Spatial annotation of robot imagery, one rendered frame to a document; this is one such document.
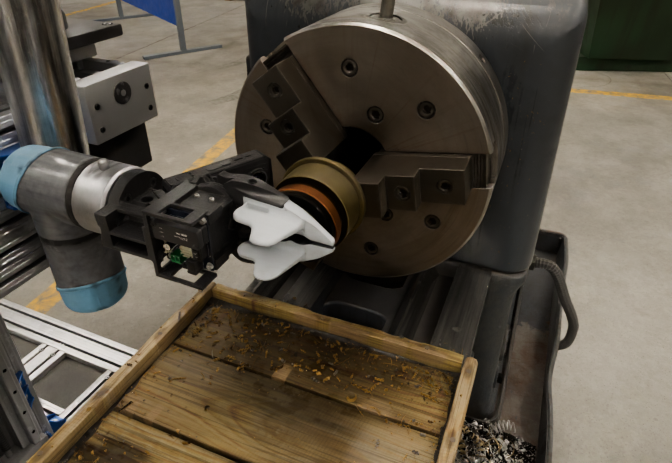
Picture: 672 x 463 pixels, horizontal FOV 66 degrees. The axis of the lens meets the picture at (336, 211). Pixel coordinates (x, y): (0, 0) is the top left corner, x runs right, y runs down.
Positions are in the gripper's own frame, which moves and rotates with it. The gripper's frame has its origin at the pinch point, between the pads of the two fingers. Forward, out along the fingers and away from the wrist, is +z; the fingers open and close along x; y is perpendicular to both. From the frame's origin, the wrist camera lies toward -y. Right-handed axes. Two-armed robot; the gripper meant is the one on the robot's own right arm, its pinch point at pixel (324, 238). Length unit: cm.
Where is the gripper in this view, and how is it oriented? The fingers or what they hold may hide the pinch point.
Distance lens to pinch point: 47.0
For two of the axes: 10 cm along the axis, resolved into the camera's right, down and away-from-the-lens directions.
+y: -4.0, 4.8, -7.8
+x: 0.0, -8.5, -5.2
